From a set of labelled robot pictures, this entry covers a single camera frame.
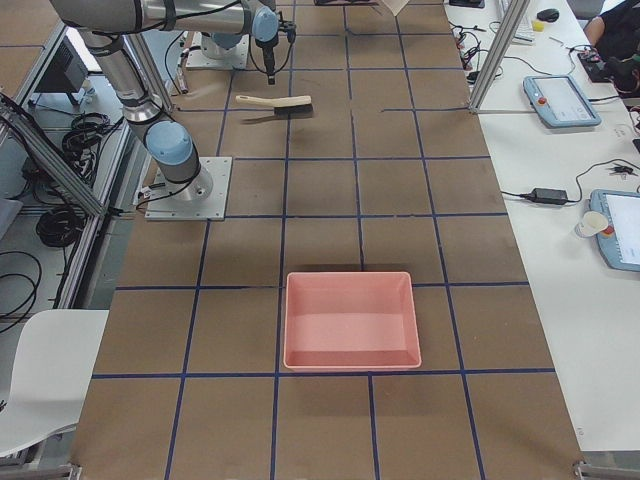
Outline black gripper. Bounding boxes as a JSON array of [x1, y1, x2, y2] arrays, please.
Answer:
[[254, 12, 296, 84]]

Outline beige hand brush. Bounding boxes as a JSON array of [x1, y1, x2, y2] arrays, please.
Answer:
[[235, 95, 314, 117]]

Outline beige plastic dustpan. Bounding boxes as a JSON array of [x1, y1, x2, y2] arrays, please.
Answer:
[[382, 0, 409, 17]]

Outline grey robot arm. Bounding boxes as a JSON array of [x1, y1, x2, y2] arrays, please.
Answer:
[[52, 0, 296, 201], [200, 32, 242, 60]]

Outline pink plastic bin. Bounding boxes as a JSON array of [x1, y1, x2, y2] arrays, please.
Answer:
[[283, 271, 422, 372]]

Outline black box on floor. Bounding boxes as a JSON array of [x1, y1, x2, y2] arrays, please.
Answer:
[[35, 37, 88, 94]]

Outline black computer mouse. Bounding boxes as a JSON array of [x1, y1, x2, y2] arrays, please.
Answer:
[[536, 8, 560, 23]]

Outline far teach pendant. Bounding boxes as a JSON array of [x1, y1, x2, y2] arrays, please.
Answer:
[[522, 75, 601, 129]]

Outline teach pendant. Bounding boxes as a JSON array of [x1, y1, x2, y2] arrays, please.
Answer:
[[589, 189, 639, 272], [522, 75, 601, 129]]

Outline black power adapter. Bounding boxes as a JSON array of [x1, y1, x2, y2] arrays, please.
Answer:
[[528, 187, 569, 205]]

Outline seated person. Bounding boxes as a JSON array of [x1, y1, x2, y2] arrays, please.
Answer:
[[584, 0, 639, 95]]

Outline paper cup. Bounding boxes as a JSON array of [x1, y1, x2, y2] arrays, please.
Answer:
[[574, 210, 609, 238]]

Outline white chair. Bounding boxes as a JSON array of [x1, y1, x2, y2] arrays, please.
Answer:
[[1, 309, 109, 457]]

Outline near teach pendant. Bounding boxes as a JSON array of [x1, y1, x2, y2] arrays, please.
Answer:
[[589, 189, 639, 272]]

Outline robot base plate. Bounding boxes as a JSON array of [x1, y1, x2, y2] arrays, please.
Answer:
[[186, 32, 249, 70], [144, 157, 232, 221]]

